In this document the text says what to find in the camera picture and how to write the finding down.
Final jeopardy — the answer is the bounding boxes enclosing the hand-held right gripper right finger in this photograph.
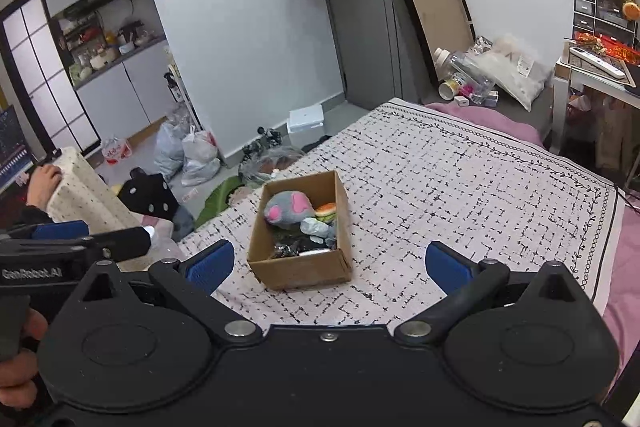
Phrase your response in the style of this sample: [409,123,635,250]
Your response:
[394,241,598,344]

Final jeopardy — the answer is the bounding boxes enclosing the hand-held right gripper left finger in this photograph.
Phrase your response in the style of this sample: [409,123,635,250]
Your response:
[79,239,263,344]

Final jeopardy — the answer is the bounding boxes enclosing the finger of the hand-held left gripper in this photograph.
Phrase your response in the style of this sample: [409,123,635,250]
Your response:
[80,226,154,264]
[0,220,91,244]

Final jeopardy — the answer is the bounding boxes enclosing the black fabric piece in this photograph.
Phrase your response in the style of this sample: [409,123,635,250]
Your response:
[272,231,331,258]

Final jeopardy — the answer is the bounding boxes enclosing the brown cardboard box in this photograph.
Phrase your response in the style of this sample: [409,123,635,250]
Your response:
[247,170,354,292]

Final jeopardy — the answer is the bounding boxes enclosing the grey mouse plush toy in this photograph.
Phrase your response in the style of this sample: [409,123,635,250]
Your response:
[263,190,316,229]

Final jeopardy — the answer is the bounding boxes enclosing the person's left hand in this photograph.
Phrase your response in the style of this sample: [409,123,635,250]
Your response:
[0,307,51,405]

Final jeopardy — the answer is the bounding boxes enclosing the cream dotted cushion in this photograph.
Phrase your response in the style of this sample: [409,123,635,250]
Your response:
[46,147,143,273]

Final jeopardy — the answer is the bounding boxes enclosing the black dotted cushion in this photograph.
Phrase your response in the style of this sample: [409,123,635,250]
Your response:
[117,172,178,224]

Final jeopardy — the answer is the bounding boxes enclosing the green cloth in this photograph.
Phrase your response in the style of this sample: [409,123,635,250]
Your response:
[194,177,251,228]

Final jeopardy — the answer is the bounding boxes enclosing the black and white printed blanket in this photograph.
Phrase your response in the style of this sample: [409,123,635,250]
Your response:
[177,97,626,328]

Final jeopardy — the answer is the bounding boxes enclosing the red and white bag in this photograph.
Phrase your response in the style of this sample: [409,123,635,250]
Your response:
[101,136,133,165]

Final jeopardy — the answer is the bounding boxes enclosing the computer monitor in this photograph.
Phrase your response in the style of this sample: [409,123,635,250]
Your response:
[0,104,36,195]

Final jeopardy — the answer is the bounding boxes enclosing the grey plastic bag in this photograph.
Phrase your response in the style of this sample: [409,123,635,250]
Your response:
[152,117,193,180]

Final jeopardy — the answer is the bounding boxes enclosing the white plastic bag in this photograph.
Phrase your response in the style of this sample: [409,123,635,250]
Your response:
[180,129,222,186]

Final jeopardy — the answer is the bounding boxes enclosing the clear plastic bag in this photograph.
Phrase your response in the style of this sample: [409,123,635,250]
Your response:
[239,146,305,188]

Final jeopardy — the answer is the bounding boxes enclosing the small black tripod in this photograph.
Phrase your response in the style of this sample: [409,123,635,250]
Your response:
[242,125,283,158]

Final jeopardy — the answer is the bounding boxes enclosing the white lower cabinet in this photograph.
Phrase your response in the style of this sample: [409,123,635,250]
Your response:
[75,39,187,142]

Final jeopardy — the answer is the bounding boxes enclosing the black framed sliding door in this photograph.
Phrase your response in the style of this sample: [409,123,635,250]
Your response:
[0,0,101,158]

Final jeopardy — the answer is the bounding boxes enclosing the white square box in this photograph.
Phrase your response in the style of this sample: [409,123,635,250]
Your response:
[286,104,326,150]

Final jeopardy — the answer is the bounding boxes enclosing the paper cup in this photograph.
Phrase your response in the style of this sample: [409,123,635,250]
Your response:
[438,78,463,100]

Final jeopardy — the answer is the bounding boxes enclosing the cluttered kitchen counter nook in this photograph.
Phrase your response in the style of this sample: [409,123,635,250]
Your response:
[50,0,168,90]

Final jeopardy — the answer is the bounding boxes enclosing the clear plastic bottle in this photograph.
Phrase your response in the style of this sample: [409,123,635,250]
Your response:
[432,48,496,104]

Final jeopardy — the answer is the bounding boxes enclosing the white table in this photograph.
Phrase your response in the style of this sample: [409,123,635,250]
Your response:
[552,49,640,168]

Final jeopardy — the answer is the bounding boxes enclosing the white filled plastic package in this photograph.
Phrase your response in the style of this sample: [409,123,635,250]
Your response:
[470,34,555,112]

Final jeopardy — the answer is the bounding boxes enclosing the black framed brown board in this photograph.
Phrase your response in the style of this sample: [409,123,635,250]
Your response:
[395,0,477,86]

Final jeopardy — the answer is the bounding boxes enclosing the white power strip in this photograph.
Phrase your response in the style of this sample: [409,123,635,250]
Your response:
[570,47,632,80]

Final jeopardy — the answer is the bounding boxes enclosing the grey door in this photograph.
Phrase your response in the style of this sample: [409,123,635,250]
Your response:
[320,0,436,108]

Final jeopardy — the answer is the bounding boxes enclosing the red packets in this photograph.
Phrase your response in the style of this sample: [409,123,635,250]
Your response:
[575,33,640,64]

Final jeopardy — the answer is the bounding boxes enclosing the grey drawer organizer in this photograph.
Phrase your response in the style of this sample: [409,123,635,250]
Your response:
[571,0,638,48]

